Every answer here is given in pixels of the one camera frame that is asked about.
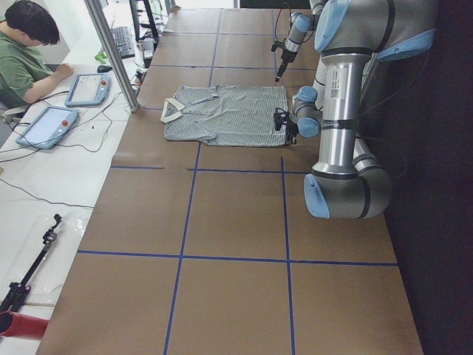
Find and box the upper teach pendant tablet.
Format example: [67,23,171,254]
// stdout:
[64,73,111,107]

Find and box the seated person green shirt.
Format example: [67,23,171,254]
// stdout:
[1,1,74,109]

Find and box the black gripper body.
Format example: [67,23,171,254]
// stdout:
[273,107,299,139]
[270,38,299,69]

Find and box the red cylinder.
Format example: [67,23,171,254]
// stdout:
[1,311,49,340]

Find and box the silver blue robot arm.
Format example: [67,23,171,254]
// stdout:
[273,1,438,219]
[270,1,327,82]

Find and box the black computer mouse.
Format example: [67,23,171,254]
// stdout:
[97,64,112,73]

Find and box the teach pendant tablet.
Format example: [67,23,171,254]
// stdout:
[64,73,111,107]
[16,106,79,149]

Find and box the brown table cover mat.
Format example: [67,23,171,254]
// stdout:
[38,8,422,354]

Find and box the clear plastic sheet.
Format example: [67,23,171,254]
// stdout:
[0,212,93,308]

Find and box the blue white striped polo shirt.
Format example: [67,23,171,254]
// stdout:
[160,85,287,147]

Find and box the black computer keyboard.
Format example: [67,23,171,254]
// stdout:
[111,26,135,58]

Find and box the lower teach pendant tablet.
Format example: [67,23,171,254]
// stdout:
[16,106,79,149]

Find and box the aluminium frame post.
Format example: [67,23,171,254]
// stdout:
[84,0,140,112]

